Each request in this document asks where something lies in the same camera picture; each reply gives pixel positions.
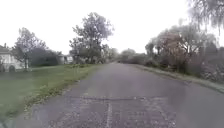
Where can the grey asphalt road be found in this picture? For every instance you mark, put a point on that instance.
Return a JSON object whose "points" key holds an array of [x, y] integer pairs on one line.
{"points": [[126, 86]]}

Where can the tall leafy tree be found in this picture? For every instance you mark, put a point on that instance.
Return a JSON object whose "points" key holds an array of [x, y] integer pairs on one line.
{"points": [[91, 33]]}

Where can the small pale building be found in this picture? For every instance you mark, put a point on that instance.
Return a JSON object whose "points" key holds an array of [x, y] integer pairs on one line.
{"points": [[66, 59]]}

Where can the dark hedge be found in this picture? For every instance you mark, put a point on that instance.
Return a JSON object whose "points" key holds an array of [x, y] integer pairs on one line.
{"points": [[45, 57]]}

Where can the row of bushes and trees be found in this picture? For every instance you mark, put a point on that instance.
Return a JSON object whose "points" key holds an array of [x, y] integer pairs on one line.
{"points": [[180, 50]]}

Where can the small leafy tree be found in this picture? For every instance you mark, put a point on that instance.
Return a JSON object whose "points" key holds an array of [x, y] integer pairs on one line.
{"points": [[26, 45]]}

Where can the green grass verge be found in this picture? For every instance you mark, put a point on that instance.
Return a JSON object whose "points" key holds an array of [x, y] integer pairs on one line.
{"points": [[26, 86]]}

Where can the narrow grass strip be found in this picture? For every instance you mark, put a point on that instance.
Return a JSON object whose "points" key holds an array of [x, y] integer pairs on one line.
{"points": [[200, 82]]}

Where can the white house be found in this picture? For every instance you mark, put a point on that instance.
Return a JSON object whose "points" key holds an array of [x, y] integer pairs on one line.
{"points": [[8, 61]]}

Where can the drooping tree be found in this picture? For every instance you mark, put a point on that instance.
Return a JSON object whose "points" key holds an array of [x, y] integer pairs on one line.
{"points": [[208, 11]]}

